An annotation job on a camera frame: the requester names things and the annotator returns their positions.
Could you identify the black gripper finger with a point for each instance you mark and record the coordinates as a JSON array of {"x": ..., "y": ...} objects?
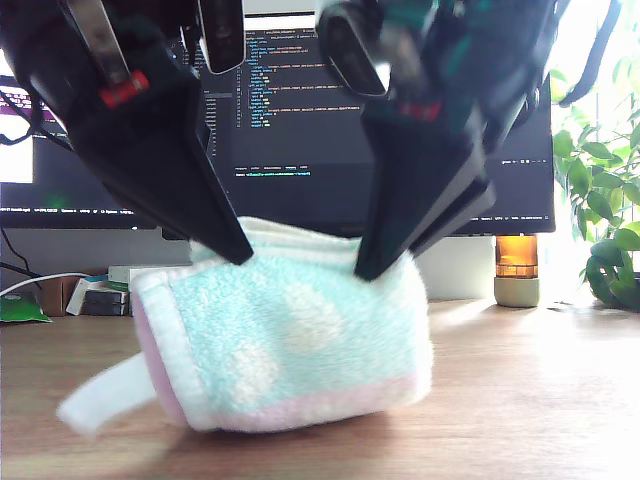
[
  {"x": 150, "y": 160},
  {"x": 405, "y": 190},
  {"x": 460, "y": 200},
  {"x": 220, "y": 190}
]

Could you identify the pale green pink tea towel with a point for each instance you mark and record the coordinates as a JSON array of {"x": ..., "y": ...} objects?
[{"x": 300, "y": 325}]

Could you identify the large black computer monitor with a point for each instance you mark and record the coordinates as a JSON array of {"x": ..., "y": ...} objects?
[{"x": 300, "y": 190}]

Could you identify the smaller black computer monitor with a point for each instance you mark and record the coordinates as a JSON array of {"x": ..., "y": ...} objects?
[{"x": 50, "y": 200}]

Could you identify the amber glass bottle pale base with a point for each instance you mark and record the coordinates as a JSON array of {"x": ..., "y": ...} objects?
[{"x": 517, "y": 295}]

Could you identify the long white cardboard box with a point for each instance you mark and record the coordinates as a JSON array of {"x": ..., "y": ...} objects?
[{"x": 140, "y": 272}]

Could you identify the small dark box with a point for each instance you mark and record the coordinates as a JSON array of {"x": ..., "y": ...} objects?
[{"x": 102, "y": 303}]

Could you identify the small white box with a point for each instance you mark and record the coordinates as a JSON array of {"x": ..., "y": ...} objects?
[{"x": 75, "y": 300}]

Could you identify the potted green leafy plant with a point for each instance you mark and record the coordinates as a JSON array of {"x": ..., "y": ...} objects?
[{"x": 607, "y": 280}]

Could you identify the brown cardboard box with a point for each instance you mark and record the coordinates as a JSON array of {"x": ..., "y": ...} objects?
[{"x": 55, "y": 300}]

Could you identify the green packet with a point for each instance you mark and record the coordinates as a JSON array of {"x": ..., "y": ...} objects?
[{"x": 25, "y": 310}]

